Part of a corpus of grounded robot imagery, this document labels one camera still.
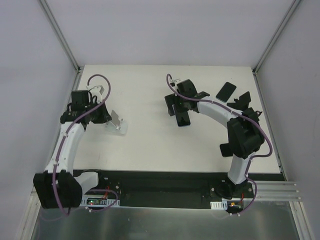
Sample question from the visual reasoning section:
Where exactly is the white folding phone stand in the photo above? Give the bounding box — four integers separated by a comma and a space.
105, 110, 129, 136

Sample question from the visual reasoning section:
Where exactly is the black round base phone holder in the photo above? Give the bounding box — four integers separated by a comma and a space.
242, 107, 263, 124

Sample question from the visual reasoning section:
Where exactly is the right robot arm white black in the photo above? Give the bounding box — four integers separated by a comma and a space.
164, 74, 266, 200

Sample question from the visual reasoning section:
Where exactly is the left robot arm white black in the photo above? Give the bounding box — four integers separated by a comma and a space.
33, 87, 112, 209

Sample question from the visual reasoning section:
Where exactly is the black phone teal edge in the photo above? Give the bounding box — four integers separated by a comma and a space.
215, 82, 237, 103

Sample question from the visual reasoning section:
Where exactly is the black phone near front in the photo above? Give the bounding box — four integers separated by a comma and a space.
219, 143, 233, 158

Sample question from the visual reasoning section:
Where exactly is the black folding phone stand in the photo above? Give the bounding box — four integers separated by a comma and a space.
226, 91, 251, 112

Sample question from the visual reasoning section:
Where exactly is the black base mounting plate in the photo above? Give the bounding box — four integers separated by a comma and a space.
88, 170, 254, 209

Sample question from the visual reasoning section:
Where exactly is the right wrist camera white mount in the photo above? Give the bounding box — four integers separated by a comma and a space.
169, 78, 181, 88

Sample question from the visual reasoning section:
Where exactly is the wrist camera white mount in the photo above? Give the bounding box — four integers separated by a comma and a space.
86, 85, 105, 103
169, 78, 181, 88

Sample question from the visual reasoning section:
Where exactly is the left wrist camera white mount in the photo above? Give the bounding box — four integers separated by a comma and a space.
86, 85, 105, 103

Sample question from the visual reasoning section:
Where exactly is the left aluminium frame post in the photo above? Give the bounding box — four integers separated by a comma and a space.
37, 0, 81, 73

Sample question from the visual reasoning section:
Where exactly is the aluminium frame post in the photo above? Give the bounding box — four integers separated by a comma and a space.
252, 0, 303, 76
37, 0, 81, 73

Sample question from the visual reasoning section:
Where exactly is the left white cable duct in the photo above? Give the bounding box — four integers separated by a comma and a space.
79, 197, 120, 208

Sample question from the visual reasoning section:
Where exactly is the white cable duct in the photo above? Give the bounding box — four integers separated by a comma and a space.
79, 197, 120, 208
210, 200, 228, 211

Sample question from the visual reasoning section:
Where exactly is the right white cable duct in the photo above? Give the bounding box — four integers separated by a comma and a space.
210, 200, 228, 211

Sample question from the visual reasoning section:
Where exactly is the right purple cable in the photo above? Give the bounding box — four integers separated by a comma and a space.
166, 73, 274, 220

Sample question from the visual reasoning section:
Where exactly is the right aluminium frame post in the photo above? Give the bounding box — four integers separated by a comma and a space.
252, 0, 303, 76

